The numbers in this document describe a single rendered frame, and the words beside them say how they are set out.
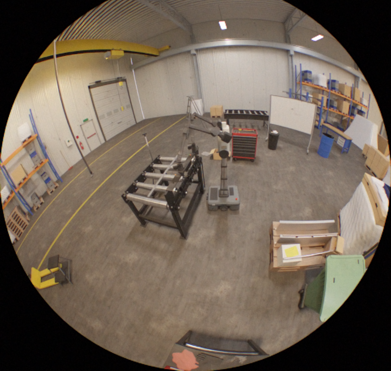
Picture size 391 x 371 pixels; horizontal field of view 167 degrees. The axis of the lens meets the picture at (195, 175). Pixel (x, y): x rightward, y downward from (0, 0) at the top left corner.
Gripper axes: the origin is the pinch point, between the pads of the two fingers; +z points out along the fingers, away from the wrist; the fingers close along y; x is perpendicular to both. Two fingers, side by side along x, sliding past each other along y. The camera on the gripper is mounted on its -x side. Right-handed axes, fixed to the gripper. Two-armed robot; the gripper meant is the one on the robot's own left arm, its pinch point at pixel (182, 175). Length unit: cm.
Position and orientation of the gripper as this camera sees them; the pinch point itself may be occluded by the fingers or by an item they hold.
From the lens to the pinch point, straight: 180.6
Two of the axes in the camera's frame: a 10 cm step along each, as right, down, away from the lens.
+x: 9.5, 0.9, -3.1
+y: -3.0, 6.0, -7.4
